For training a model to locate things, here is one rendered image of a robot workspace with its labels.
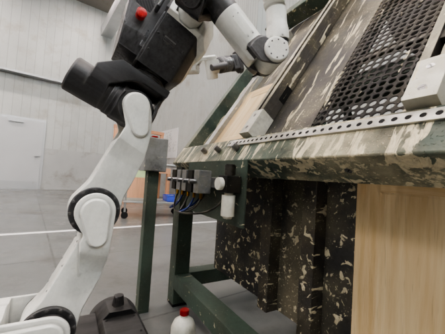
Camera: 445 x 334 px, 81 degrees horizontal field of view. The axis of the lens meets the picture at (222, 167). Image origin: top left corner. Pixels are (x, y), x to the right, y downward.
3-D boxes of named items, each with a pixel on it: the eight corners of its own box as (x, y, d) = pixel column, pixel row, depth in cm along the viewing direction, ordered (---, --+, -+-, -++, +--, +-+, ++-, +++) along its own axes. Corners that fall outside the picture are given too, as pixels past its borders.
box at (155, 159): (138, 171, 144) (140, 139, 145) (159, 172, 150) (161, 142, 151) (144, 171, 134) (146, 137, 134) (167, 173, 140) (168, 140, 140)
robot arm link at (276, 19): (293, 2, 80) (296, 63, 80) (279, 21, 90) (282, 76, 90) (260, -1, 78) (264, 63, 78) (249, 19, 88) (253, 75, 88)
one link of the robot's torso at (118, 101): (106, 109, 79) (124, 77, 81) (100, 116, 90) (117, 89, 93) (144, 131, 85) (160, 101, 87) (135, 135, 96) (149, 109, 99)
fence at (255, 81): (208, 150, 138) (203, 146, 137) (287, 38, 168) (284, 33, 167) (212, 150, 134) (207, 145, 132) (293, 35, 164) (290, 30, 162)
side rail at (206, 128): (197, 158, 162) (183, 147, 158) (277, 46, 197) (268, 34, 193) (200, 158, 157) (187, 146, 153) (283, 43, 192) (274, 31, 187)
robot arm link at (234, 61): (232, 54, 154) (215, 56, 148) (241, 48, 146) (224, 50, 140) (237, 75, 156) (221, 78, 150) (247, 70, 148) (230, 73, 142)
